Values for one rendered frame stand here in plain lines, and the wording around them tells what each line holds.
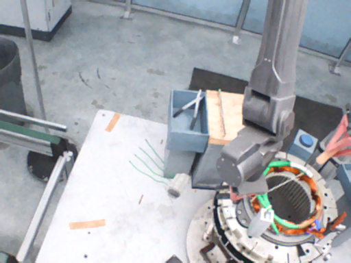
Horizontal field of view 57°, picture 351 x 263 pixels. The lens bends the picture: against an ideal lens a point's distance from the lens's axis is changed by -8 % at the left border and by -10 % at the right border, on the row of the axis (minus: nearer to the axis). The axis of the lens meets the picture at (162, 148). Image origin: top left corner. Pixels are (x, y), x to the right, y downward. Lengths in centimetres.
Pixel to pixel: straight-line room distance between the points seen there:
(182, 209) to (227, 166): 61
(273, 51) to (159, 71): 222
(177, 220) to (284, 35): 77
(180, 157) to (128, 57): 182
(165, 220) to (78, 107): 147
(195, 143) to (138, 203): 29
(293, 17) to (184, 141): 57
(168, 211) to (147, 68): 174
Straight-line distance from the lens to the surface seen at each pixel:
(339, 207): 117
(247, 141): 58
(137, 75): 268
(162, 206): 116
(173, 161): 113
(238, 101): 110
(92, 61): 280
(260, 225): 78
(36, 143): 138
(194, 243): 111
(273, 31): 55
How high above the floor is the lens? 182
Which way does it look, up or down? 54 degrees down
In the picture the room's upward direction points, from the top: 11 degrees clockwise
